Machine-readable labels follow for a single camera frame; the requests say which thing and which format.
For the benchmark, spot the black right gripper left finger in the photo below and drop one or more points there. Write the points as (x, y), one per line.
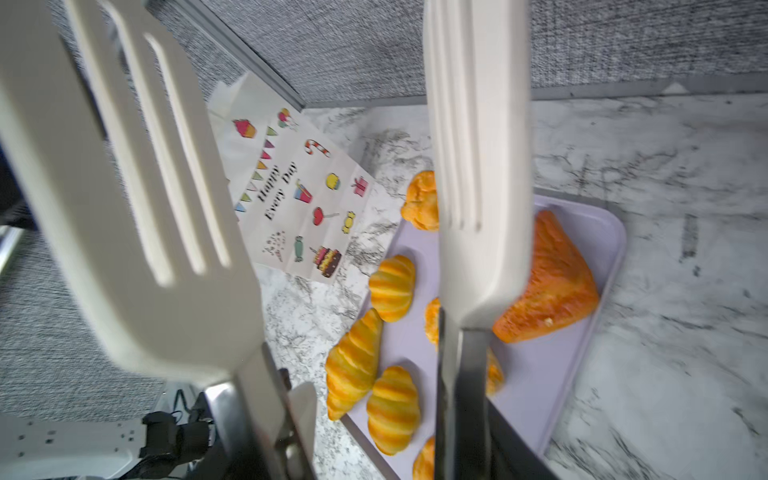
(265, 425)

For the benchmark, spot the striped croissant lower middle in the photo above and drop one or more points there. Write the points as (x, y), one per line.
(393, 410)

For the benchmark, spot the ring shaped bread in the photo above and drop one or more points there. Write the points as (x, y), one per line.
(424, 464)

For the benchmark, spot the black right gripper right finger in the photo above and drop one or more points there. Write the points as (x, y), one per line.
(511, 458)

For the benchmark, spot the white printed paper bag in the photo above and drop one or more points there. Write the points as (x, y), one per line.
(297, 196)

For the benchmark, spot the small round striped roll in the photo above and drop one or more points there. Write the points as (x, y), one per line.
(392, 288)

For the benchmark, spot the dark orange triangular pastry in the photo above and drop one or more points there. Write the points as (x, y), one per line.
(561, 289)

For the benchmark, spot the lilac plastic tray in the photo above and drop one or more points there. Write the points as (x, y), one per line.
(538, 369)

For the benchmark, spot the long striped croissant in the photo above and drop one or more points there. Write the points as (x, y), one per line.
(352, 364)

